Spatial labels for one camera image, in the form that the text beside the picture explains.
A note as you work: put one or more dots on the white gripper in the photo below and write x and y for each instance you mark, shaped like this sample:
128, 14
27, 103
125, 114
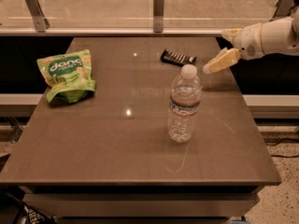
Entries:
248, 43

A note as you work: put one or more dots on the right metal railing bracket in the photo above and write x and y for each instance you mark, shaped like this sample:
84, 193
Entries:
283, 9

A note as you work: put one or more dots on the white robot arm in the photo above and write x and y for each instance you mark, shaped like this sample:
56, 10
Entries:
280, 36

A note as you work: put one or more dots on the metal railing bracket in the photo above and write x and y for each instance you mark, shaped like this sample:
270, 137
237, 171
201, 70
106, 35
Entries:
40, 21
283, 9
158, 16

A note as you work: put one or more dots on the left metal railing bracket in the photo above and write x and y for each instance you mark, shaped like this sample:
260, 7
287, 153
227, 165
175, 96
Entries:
40, 21

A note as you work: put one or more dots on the middle metal railing bracket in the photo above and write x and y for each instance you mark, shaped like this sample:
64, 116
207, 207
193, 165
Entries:
158, 16

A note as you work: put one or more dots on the black rxbar chocolate bar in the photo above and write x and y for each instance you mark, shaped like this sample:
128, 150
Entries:
176, 58

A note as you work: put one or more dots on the dark box under table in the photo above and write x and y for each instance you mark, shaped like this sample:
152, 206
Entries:
28, 215

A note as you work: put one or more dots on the green rice chip bag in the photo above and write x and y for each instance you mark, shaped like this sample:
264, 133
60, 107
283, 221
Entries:
69, 76

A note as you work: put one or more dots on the clear plastic water bottle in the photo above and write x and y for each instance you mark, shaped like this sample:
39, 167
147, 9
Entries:
184, 101

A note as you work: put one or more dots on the glass railing panel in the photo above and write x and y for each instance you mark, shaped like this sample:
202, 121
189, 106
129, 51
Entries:
139, 13

